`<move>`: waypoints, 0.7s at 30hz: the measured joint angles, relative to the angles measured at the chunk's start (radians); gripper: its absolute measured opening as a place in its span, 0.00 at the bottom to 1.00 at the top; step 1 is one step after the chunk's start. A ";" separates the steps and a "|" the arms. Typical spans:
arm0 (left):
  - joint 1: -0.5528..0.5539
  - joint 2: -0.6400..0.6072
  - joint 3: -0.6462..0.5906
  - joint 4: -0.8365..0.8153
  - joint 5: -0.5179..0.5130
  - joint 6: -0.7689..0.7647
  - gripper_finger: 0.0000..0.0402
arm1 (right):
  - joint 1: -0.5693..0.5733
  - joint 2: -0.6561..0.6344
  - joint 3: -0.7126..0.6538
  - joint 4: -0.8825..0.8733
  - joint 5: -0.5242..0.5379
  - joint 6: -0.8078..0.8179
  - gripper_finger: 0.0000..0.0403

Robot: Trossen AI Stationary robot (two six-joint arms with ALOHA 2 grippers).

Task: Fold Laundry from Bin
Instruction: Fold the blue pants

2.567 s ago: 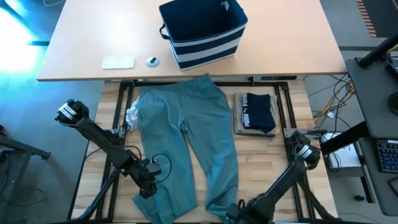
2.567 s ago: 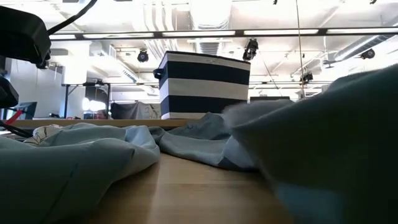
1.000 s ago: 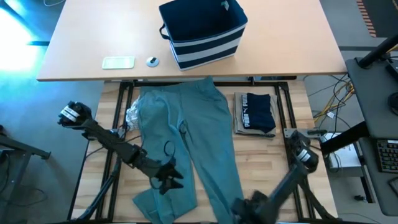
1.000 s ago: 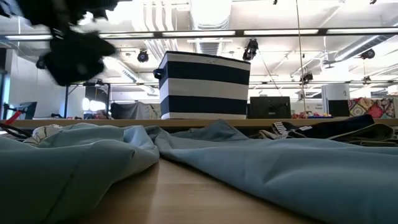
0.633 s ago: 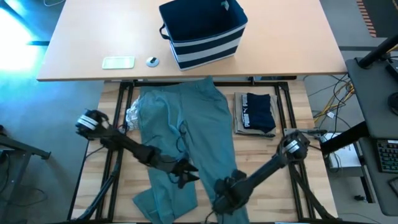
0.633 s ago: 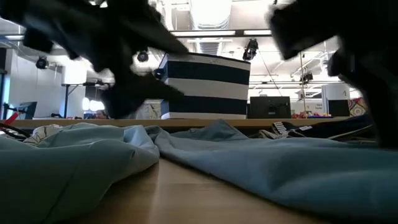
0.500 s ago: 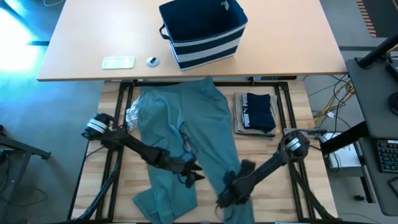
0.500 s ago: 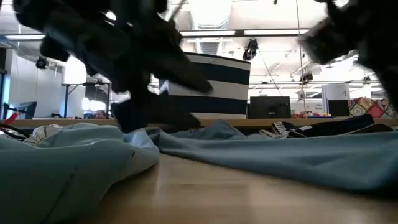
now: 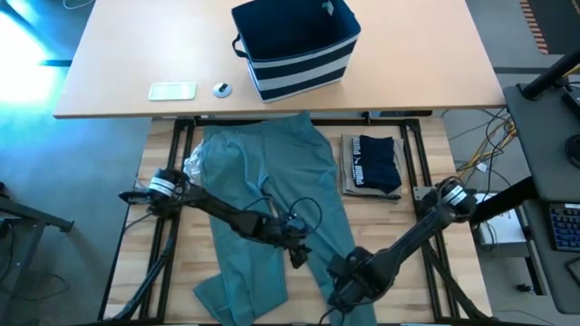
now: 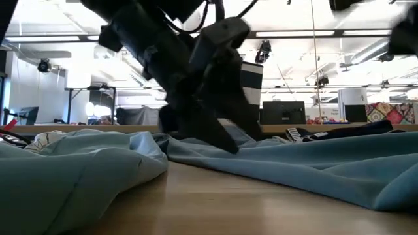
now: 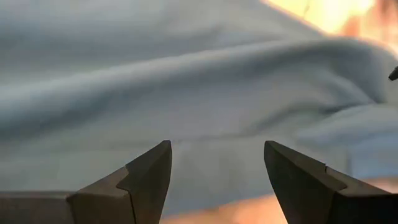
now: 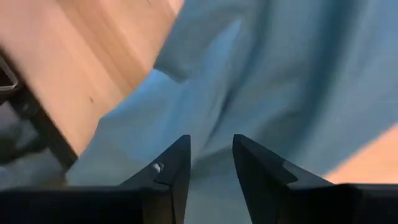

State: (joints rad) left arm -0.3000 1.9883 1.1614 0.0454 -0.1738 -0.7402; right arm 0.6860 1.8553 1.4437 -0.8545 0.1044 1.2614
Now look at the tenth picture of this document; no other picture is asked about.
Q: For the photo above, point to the person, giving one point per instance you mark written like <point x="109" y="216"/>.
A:
<point x="105" y="120"/>

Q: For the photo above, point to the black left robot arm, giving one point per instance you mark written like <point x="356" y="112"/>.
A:
<point x="140" y="36"/>

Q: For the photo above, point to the small colourful toys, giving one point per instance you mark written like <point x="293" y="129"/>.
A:
<point x="326" y="121"/>

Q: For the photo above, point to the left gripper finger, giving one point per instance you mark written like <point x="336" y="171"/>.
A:
<point x="212" y="134"/>
<point x="248" y="120"/>

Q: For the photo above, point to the grey covered bundle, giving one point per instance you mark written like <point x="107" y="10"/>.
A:
<point x="140" y="115"/>

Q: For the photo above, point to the small black screen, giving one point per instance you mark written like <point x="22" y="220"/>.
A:
<point x="356" y="113"/>

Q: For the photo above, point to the black monitor box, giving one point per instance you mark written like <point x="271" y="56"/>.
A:
<point x="283" y="112"/>

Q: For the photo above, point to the white cabinet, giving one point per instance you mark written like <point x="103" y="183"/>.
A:
<point x="352" y="96"/>

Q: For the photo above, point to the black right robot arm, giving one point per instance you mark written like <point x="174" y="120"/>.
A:
<point x="405" y="32"/>

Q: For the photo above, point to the black monitor on stand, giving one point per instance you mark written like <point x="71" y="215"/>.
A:
<point x="24" y="114"/>

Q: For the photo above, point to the black ceiling camera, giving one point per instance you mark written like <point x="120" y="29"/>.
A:
<point x="321" y="80"/>
<point x="264" y="51"/>
<point x="44" y="66"/>
<point x="386" y="58"/>

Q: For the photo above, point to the navy Puma underwear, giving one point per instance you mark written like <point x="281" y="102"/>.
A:
<point x="343" y="132"/>

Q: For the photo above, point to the light wooden office desk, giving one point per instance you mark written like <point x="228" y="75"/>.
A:
<point x="326" y="128"/>

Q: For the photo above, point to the black frame table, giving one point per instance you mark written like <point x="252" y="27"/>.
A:
<point x="91" y="88"/>

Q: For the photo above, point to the white leaf-print cloth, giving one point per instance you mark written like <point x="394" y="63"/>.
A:
<point x="44" y="138"/>

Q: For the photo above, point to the teal green shorts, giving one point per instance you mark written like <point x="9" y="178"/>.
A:
<point x="294" y="163"/>

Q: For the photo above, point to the navy white striped fabric bin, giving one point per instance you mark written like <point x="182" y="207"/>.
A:
<point x="253" y="85"/>

